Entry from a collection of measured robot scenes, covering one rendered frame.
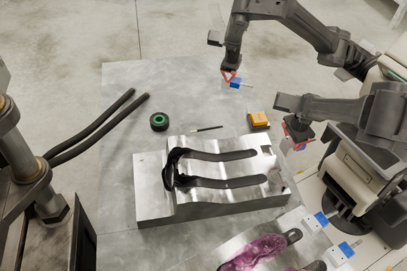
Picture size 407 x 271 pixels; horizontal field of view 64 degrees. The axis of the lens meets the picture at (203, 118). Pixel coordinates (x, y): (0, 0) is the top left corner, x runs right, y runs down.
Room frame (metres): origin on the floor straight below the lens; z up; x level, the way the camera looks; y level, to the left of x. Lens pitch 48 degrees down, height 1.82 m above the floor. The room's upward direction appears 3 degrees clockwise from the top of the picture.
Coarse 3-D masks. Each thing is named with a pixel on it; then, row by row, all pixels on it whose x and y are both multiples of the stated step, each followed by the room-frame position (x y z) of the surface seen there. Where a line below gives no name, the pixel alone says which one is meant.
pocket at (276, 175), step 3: (270, 171) 0.63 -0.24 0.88; (273, 171) 0.63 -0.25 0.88; (276, 171) 0.63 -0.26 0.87; (279, 171) 0.63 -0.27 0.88; (273, 174) 0.63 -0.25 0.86; (276, 174) 0.63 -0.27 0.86; (279, 174) 0.63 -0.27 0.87; (273, 177) 0.62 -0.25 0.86; (276, 177) 0.62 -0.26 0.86; (279, 177) 0.62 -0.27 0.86; (282, 177) 0.61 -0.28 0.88; (273, 180) 0.60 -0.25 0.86; (276, 180) 0.60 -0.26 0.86; (279, 180) 0.61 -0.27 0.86; (282, 180) 0.60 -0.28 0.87
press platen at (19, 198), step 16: (0, 176) 0.46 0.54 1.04; (16, 176) 0.45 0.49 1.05; (32, 176) 0.46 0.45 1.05; (48, 176) 0.48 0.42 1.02; (0, 192) 0.40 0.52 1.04; (16, 192) 0.41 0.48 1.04; (32, 192) 0.42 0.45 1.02; (0, 208) 0.36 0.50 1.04; (16, 208) 0.37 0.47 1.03; (0, 224) 0.32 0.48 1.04; (0, 240) 0.29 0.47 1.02; (0, 256) 0.26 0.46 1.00
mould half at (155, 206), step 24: (168, 144) 0.68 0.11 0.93; (192, 144) 0.69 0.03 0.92; (216, 144) 0.73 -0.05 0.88; (240, 144) 0.73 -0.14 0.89; (264, 144) 0.74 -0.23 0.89; (144, 168) 0.62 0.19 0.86; (192, 168) 0.59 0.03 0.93; (216, 168) 0.62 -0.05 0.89; (240, 168) 0.63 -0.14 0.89; (264, 168) 0.63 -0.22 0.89; (144, 192) 0.53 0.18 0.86; (168, 192) 0.53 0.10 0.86; (192, 192) 0.50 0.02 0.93; (216, 192) 0.52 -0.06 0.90; (240, 192) 0.54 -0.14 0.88; (264, 192) 0.54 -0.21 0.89; (288, 192) 0.54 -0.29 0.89; (144, 216) 0.45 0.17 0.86; (168, 216) 0.45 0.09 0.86; (192, 216) 0.47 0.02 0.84; (216, 216) 0.49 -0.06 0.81
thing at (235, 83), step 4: (228, 76) 1.03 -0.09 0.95; (224, 80) 1.02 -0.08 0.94; (232, 80) 1.02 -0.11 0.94; (236, 80) 1.02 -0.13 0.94; (240, 80) 1.03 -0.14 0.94; (224, 84) 1.02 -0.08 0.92; (228, 84) 1.01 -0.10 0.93; (232, 84) 1.01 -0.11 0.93; (236, 84) 1.01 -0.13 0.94; (240, 84) 1.02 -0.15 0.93; (244, 84) 1.01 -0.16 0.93; (248, 84) 1.01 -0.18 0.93; (224, 88) 1.02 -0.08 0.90; (228, 88) 1.01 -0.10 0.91; (236, 88) 1.01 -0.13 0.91
